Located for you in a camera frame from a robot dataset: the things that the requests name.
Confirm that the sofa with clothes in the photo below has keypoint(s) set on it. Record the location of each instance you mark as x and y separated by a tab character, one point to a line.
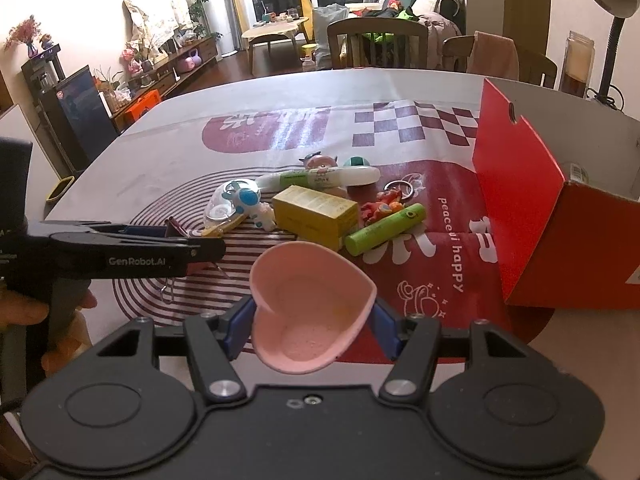
435	15

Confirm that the light wooden coffee table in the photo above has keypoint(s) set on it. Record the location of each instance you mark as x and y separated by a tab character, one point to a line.
272	30

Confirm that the lilac handbag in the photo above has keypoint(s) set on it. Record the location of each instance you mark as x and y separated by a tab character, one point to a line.
189	61

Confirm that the pink pig toy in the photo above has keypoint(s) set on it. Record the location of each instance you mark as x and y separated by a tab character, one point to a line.
320	161

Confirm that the pink towel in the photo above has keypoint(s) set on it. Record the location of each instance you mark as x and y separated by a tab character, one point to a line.
492	55

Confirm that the black water dispenser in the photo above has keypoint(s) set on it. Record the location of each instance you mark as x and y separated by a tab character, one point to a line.
42	67

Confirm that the yellow carton box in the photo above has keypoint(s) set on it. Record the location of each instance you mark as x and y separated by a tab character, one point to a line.
312	212

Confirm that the white standing air conditioner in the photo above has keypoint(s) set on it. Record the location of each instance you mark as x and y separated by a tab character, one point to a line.
220	5

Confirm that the tall glass jar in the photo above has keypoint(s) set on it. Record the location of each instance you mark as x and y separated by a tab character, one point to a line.
577	60

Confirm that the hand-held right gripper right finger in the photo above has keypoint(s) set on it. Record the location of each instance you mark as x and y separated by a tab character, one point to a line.
386	331

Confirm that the wooden TV cabinet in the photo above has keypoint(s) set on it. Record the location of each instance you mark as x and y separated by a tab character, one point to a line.
170	72

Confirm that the person's left hand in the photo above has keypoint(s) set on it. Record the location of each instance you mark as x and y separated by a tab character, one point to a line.
20	310

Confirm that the red cardboard box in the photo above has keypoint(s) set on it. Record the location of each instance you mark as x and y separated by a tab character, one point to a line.
520	195

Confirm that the teal and white ball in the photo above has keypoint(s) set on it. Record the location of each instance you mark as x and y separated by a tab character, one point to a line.
356	162

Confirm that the wooden chair with towel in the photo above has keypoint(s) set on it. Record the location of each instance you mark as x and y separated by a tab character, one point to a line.
455	52

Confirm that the yellow giraffe toy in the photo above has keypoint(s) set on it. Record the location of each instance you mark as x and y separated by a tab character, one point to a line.
305	5

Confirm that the desk lamp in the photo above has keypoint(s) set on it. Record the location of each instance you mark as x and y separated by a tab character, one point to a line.
612	55

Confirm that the pink heart-shaped bowl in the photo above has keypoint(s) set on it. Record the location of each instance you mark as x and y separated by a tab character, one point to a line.
310	320

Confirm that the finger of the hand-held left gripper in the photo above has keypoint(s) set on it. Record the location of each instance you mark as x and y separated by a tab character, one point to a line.
142	231
207	249

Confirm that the orange box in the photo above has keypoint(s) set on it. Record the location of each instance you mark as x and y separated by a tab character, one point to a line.
142	105

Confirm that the white plastic bag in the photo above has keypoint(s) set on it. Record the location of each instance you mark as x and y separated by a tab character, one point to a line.
327	22

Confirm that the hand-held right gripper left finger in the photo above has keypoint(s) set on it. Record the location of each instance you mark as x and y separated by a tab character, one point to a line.
239	327

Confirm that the black cabinet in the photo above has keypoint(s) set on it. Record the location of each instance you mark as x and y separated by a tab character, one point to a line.
82	115

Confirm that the pink flowers in vase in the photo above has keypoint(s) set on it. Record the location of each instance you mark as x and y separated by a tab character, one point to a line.
22	32

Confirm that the keyring with orange toy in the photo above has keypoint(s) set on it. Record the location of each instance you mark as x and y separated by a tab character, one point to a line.
382	208

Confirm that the yellow rimmed black tray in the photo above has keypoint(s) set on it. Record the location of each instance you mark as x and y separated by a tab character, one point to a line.
60	189

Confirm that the wooden dining chair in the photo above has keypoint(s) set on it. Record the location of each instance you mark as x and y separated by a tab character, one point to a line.
377	27

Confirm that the white tube with green label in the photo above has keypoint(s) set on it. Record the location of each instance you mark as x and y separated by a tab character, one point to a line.
310	178

